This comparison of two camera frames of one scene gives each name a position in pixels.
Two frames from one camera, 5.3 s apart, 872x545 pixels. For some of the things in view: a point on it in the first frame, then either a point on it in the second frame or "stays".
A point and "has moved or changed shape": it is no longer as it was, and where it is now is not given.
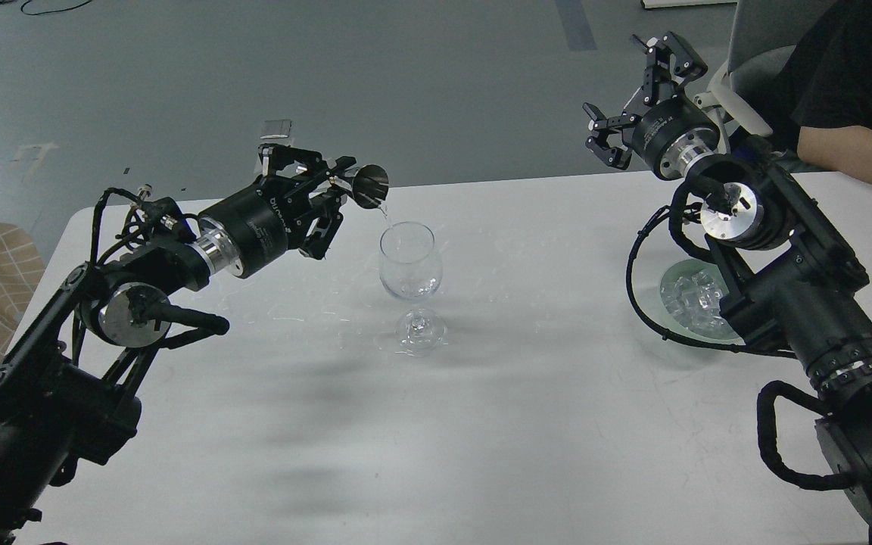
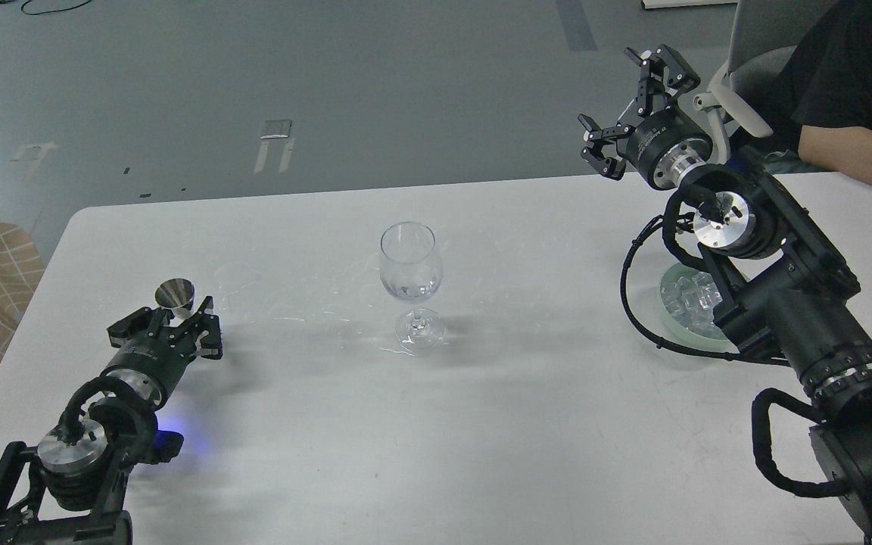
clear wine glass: (411, 269) stays
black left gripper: (263, 222) → (151, 359)
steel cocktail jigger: (370, 185) has moved or changed shape
